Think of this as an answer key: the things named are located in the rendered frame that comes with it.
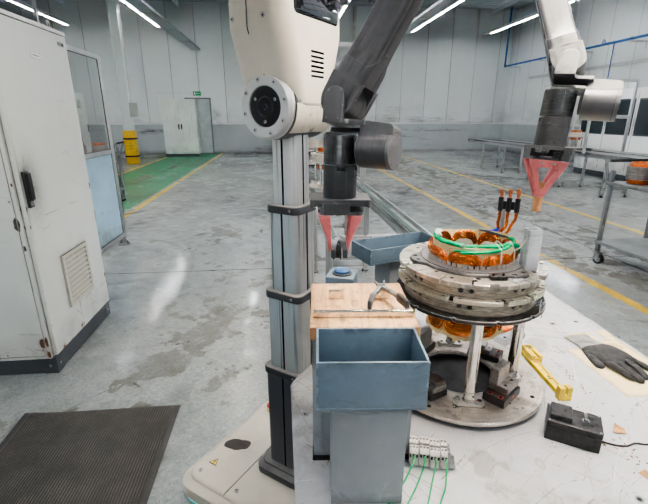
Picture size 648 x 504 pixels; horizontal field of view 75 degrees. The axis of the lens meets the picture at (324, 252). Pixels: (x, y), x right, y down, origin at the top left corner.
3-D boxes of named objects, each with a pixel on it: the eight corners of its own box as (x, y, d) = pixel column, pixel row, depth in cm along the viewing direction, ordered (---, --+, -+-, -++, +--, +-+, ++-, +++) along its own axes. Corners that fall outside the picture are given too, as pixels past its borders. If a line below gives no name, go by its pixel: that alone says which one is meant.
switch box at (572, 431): (599, 454, 82) (605, 431, 80) (543, 438, 86) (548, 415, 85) (596, 434, 87) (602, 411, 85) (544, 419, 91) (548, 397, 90)
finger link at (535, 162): (548, 196, 89) (559, 150, 86) (560, 200, 82) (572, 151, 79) (514, 192, 90) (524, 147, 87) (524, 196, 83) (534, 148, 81)
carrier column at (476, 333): (475, 406, 92) (486, 320, 86) (464, 406, 92) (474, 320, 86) (471, 399, 95) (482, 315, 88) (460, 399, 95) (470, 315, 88)
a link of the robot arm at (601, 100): (559, 79, 87) (561, 48, 80) (625, 80, 81) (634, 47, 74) (544, 129, 85) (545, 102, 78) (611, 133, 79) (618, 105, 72)
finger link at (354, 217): (361, 257, 73) (363, 203, 70) (320, 257, 73) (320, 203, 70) (357, 245, 79) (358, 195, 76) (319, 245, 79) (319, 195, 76)
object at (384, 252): (415, 313, 141) (421, 231, 132) (436, 327, 131) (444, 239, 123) (349, 328, 131) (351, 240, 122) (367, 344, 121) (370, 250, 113)
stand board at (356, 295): (420, 339, 73) (421, 327, 72) (309, 340, 72) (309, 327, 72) (398, 293, 92) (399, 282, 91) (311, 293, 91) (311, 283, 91)
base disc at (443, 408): (579, 427, 88) (580, 423, 87) (393, 428, 87) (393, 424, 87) (502, 334, 125) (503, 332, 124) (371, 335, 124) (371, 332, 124)
